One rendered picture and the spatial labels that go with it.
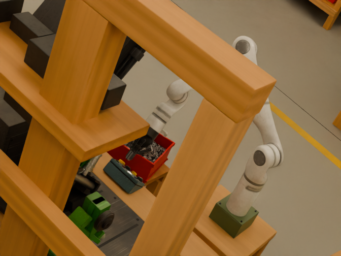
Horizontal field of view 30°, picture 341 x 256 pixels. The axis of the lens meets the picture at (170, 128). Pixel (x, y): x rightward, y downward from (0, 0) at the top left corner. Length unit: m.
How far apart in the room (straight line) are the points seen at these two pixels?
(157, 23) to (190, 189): 0.37
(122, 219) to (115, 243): 0.12
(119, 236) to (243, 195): 0.52
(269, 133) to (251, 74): 1.16
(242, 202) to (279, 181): 2.04
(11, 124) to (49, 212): 0.40
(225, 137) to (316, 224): 3.09
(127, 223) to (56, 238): 0.64
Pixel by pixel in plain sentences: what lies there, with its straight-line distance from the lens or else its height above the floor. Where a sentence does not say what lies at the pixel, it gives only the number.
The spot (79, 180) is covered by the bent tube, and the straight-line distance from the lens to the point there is 2.27.
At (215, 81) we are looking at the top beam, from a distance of 1.30.
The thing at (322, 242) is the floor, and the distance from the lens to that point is 4.28.
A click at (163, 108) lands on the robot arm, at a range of 2.49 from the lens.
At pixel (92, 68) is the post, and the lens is 1.53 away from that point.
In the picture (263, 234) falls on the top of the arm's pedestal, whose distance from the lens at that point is 2.69.
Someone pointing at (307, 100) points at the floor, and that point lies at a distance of 5.67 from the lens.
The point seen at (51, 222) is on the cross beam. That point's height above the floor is 1.27.
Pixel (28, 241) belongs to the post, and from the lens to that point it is 1.96.
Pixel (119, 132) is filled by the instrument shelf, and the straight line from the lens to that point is 1.66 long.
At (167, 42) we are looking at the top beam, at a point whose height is 1.90.
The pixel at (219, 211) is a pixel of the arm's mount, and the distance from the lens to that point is 2.58.
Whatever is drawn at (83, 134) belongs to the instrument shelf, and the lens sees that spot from 1.61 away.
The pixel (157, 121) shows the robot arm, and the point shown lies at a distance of 2.49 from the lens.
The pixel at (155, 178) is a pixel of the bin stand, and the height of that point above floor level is 0.80.
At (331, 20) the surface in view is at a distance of 7.22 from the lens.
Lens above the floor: 2.53
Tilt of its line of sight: 34 degrees down
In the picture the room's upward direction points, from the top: 24 degrees clockwise
